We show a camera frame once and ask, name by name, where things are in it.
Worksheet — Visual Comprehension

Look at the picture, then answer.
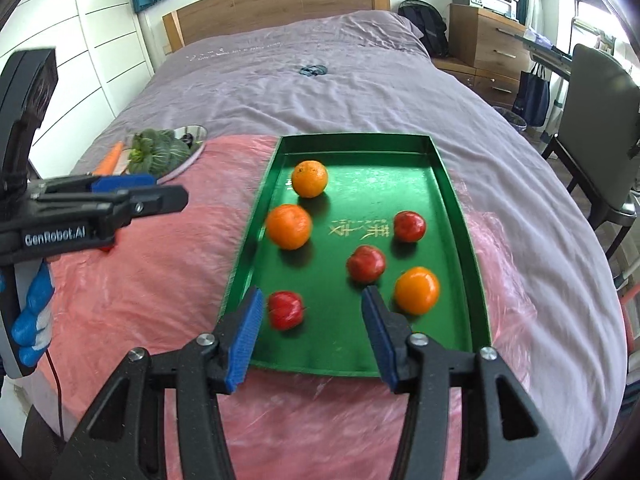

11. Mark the wooden drawer cabinet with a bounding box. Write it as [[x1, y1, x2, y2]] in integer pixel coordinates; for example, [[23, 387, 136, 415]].
[[432, 3, 532, 108]]

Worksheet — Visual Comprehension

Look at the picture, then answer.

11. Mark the green rectangular tray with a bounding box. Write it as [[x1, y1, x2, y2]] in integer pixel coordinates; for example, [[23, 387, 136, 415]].
[[221, 133, 491, 377]]

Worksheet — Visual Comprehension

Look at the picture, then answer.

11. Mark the pink plastic sheet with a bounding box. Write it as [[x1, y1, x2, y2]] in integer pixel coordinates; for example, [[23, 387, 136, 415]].
[[37, 133, 539, 480]]

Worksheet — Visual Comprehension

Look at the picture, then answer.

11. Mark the green bok choy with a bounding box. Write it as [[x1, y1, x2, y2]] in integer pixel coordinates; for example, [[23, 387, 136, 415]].
[[127, 129, 192, 179]]

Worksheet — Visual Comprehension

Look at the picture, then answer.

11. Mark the black backpack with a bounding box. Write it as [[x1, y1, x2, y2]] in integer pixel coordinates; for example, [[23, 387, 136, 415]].
[[398, 0, 449, 58]]

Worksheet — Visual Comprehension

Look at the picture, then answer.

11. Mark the white round plate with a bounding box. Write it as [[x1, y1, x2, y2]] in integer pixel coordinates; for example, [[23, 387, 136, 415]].
[[124, 125, 208, 183]]

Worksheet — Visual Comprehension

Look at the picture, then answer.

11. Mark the carrot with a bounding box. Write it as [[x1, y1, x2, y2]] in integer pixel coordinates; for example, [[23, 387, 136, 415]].
[[93, 141, 125, 176]]

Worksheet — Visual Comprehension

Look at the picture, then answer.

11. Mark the grey chair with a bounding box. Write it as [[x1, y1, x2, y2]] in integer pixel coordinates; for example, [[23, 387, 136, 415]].
[[542, 44, 639, 257]]

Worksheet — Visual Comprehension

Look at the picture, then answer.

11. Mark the white wardrobe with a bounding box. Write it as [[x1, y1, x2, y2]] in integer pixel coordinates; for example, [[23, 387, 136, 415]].
[[1, 0, 153, 178]]

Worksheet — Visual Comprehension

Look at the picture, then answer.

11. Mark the blue white gloved hand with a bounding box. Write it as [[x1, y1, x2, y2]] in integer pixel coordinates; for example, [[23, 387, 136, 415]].
[[1, 261, 54, 378]]

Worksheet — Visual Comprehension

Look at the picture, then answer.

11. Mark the dark blue bag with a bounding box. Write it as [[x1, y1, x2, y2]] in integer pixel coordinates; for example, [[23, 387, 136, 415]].
[[512, 63, 550, 128]]

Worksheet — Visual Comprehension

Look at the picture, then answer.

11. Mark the red apple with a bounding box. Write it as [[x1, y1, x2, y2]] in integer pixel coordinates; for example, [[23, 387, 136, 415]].
[[267, 290, 305, 332], [346, 245, 386, 284], [394, 210, 426, 243]]

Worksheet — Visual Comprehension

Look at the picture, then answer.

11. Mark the wooden headboard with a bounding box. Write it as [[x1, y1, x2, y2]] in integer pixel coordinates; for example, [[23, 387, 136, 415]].
[[163, 0, 390, 53]]

